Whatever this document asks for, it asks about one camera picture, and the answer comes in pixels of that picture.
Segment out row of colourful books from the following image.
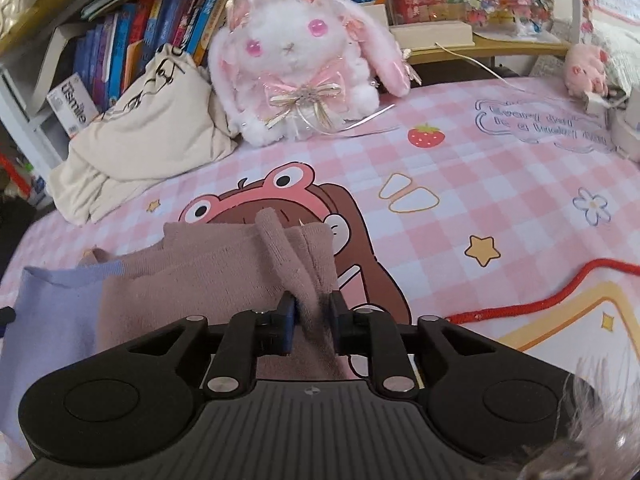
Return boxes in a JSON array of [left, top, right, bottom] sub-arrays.
[[70, 0, 473, 114]]

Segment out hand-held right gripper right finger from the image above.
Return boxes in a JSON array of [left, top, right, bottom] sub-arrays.
[[327, 291, 503, 398]]

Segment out red cord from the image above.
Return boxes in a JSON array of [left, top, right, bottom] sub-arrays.
[[444, 258, 640, 327]]

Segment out white labelled box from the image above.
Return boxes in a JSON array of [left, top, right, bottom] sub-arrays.
[[46, 73, 99, 138]]

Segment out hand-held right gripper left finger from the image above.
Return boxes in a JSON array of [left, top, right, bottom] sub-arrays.
[[118, 292, 300, 401]]

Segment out mauve and lavender garment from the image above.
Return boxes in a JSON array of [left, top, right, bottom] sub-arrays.
[[0, 208, 351, 449]]

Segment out cream wooden box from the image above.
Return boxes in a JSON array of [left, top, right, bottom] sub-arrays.
[[389, 21, 475, 50]]

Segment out white cable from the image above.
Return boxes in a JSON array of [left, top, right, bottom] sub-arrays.
[[434, 41, 581, 102]]

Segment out white patterned quilt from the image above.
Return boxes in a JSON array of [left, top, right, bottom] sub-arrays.
[[590, 19, 640, 92]]

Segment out pink checked printed bedsheet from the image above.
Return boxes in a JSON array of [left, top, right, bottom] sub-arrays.
[[0, 76, 640, 471]]

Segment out white charger plug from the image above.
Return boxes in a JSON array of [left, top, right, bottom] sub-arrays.
[[583, 89, 621, 115]]

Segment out white bookshelf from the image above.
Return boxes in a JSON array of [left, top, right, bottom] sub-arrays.
[[0, 25, 106, 171]]

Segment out pink pig plush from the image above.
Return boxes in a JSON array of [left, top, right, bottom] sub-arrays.
[[563, 43, 611, 98]]

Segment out cream cloth bag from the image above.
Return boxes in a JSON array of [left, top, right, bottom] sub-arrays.
[[46, 43, 240, 227]]

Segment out white and pink bunny plush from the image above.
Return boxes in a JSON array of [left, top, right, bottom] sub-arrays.
[[207, 0, 412, 149]]

